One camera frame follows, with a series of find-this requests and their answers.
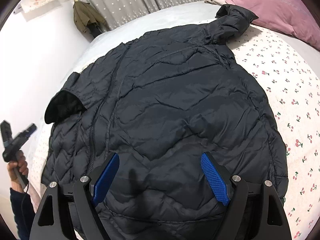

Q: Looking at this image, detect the person's left hand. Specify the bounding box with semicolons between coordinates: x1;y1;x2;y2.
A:
7;151;29;193

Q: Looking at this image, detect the cherry print bed sheet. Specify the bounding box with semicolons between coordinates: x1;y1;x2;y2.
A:
228;25;319;239

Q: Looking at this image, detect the dark blue left sleeve forearm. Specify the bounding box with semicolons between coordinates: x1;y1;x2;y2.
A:
10;188;35;240

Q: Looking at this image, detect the pink velvet pillow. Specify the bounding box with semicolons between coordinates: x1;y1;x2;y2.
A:
225;0;319;49

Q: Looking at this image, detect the wall air conditioner with cover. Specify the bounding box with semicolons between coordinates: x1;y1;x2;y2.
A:
13;0;61;21

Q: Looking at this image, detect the black puffer jacket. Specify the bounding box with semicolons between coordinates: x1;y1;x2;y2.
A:
41;4;289;239

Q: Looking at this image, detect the olive green hanging jacket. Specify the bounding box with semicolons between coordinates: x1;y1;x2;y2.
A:
73;1;111;38

